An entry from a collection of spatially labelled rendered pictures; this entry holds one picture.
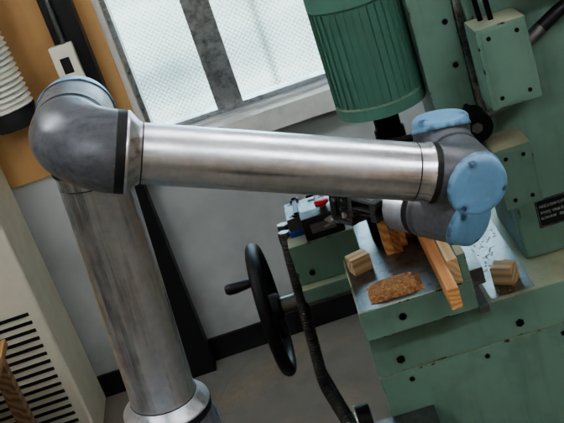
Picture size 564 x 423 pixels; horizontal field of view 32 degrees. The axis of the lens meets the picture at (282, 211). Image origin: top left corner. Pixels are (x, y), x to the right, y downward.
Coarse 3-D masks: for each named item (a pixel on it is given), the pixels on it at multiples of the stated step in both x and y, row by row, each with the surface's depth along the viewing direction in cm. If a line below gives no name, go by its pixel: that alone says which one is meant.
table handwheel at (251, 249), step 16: (256, 256) 200; (256, 272) 196; (256, 288) 194; (272, 288) 219; (256, 304) 194; (272, 304) 205; (288, 304) 206; (272, 320) 194; (272, 336) 194; (288, 336) 217; (272, 352) 196; (288, 352) 213; (288, 368) 199
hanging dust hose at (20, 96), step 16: (0, 32) 300; (0, 48) 298; (0, 64) 298; (0, 80) 298; (16, 80) 303; (0, 96) 299; (16, 96) 301; (0, 112) 302; (16, 112) 302; (32, 112) 306; (0, 128) 304; (16, 128) 303
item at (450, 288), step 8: (424, 240) 185; (432, 240) 184; (424, 248) 187; (432, 248) 181; (432, 256) 178; (440, 256) 178; (432, 264) 179; (440, 264) 175; (440, 272) 172; (448, 272) 171; (440, 280) 173; (448, 280) 169; (448, 288) 167; (456, 288) 166; (448, 296) 166; (456, 296) 166; (456, 304) 167
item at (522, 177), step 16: (512, 128) 183; (496, 144) 179; (512, 144) 177; (528, 144) 176; (512, 160) 177; (528, 160) 177; (512, 176) 178; (528, 176) 178; (512, 192) 179; (528, 192) 179; (512, 208) 181
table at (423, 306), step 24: (360, 240) 203; (408, 240) 196; (384, 264) 190; (408, 264) 187; (312, 288) 197; (336, 288) 197; (360, 288) 185; (432, 288) 176; (360, 312) 176; (384, 312) 176; (408, 312) 177; (432, 312) 177; (456, 312) 177; (384, 336) 178
